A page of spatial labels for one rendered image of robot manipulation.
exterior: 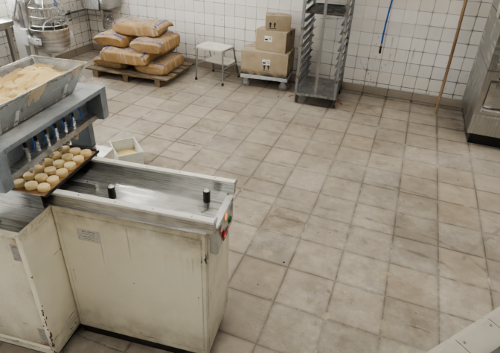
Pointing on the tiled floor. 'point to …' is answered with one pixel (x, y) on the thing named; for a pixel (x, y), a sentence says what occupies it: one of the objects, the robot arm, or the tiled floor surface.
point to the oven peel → (454, 44)
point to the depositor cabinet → (36, 277)
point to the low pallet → (139, 73)
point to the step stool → (217, 56)
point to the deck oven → (485, 86)
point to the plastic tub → (127, 150)
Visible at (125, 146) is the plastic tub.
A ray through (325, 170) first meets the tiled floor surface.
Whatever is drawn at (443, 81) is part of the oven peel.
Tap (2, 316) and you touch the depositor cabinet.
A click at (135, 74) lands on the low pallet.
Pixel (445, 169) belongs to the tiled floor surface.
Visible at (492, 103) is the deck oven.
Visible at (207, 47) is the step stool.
